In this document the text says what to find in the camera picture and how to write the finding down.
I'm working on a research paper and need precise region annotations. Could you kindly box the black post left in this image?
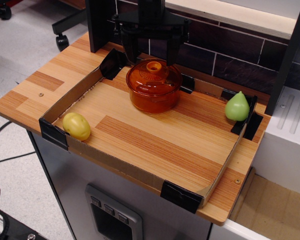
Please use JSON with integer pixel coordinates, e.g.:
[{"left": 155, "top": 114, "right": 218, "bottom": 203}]
[{"left": 85, "top": 0, "right": 117, "bottom": 53}]

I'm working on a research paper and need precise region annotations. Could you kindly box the black office chair base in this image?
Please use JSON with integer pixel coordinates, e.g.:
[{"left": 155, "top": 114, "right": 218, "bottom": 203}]
[{"left": 52, "top": 9, "right": 87, "bottom": 52}]

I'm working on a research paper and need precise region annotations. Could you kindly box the black braided cable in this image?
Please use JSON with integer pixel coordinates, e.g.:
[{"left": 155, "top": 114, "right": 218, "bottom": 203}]
[{"left": 0, "top": 206, "right": 13, "bottom": 240}]

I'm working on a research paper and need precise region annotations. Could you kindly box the black floor cable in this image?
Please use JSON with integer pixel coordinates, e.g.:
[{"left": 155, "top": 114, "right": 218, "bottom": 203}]
[{"left": 0, "top": 119, "right": 37, "bottom": 166}]

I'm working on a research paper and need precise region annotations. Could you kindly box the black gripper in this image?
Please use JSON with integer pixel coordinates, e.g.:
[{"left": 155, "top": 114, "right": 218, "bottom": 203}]
[{"left": 112, "top": 9, "right": 191, "bottom": 66}]

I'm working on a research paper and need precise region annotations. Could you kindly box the orange transparent pot lid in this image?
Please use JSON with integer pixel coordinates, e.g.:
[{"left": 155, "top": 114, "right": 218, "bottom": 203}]
[{"left": 126, "top": 59, "right": 183, "bottom": 96}]

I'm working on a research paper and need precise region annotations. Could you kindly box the green toy pear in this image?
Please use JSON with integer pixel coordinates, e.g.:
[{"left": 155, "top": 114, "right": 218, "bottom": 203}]
[{"left": 225, "top": 91, "right": 250, "bottom": 122}]

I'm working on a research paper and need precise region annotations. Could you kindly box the black post right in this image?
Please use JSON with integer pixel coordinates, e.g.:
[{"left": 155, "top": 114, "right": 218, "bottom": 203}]
[{"left": 264, "top": 12, "right": 300, "bottom": 116}]

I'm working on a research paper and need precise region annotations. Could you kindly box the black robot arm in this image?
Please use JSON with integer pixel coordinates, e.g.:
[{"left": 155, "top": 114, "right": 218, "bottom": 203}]
[{"left": 112, "top": 0, "right": 191, "bottom": 66}]

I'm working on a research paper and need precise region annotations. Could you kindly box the yellow toy potato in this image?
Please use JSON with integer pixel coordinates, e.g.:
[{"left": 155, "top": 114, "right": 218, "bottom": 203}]
[{"left": 62, "top": 112, "right": 91, "bottom": 141}]

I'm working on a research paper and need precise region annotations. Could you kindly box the black caster wheel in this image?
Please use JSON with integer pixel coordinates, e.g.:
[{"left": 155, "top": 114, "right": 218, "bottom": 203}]
[{"left": 0, "top": 0, "right": 12, "bottom": 20}]

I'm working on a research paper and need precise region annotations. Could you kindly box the white toy sink drainboard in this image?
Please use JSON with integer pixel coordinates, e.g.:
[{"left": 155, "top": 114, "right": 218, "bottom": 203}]
[{"left": 266, "top": 86, "right": 300, "bottom": 145}]

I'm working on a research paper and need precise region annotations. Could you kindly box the black post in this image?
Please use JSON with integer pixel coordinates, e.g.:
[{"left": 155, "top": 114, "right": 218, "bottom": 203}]
[
  {"left": 85, "top": 0, "right": 117, "bottom": 53},
  {"left": 264, "top": 12, "right": 300, "bottom": 116}
]

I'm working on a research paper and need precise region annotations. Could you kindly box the grey oven control panel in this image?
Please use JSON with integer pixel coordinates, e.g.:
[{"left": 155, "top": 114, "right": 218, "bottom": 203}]
[{"left": 85, "top": 184, "right": 144, "bottom": 240}]

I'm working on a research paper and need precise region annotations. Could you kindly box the orange transparent pot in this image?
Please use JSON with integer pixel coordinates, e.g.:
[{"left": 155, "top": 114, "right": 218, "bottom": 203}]
[{"left": 129, "top": 87, "right": 180, "bottom": 114}]

